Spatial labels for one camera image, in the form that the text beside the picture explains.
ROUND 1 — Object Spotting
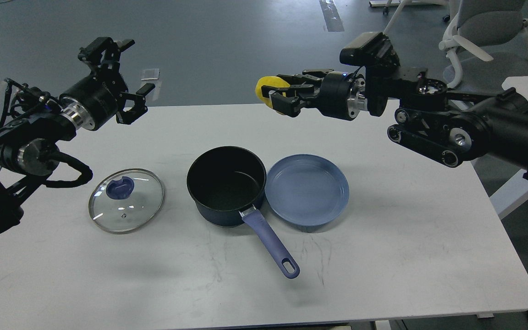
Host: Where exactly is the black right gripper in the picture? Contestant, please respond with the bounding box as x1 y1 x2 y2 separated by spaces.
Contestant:
268 69 368 121

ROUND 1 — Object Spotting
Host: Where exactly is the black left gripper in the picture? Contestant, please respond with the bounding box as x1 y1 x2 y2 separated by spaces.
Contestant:
59 37 155 131

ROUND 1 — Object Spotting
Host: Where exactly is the yellow potato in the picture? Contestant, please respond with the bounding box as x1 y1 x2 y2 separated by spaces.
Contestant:
255 76 292 111

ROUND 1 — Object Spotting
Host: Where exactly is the glass pot lid purple knob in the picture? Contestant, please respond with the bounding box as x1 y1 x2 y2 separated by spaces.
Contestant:
88 168 166 234

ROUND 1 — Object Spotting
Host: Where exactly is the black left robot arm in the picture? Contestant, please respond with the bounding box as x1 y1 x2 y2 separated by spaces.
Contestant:
0 37 155 234

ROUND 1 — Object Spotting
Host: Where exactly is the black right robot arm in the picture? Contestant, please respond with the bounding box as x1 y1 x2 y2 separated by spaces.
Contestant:
255 32 528 180

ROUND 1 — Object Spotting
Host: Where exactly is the blue plate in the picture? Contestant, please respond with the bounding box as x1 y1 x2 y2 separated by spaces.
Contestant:
265 154 350 227

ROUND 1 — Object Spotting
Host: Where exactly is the white chair base with casters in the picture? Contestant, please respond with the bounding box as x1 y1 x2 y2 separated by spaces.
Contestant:
368 0 449 23

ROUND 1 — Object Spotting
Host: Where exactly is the white grey office chair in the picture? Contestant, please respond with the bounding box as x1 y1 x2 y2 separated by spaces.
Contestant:
438 0 528 88

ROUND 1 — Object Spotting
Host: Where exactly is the dark blue saucepan purple handle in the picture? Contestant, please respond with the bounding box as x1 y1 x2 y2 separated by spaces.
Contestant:
187 146 300 279

